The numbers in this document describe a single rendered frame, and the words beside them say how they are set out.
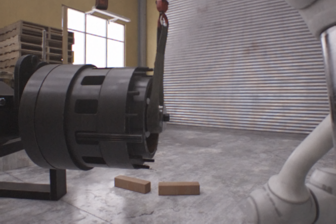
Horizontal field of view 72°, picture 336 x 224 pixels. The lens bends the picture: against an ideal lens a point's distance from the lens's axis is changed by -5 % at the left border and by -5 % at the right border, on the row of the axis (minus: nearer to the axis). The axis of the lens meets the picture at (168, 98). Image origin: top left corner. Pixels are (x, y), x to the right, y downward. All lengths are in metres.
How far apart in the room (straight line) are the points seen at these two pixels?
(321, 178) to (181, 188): 1.83
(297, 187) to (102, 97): 0.77
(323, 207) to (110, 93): 0.83
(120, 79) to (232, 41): 5.78
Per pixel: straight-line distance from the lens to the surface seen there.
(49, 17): 6.38
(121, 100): 1.02
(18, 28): 4.57
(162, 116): 1.16
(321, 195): 0.76
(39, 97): 1.18
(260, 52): 6.45
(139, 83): 1.13
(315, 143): 0.64
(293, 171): 0.65
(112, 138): 1.03
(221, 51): 6.76
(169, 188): 2.46
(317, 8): 0.48
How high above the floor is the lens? 0.96
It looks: 1 degrees down
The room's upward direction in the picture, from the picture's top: straight up
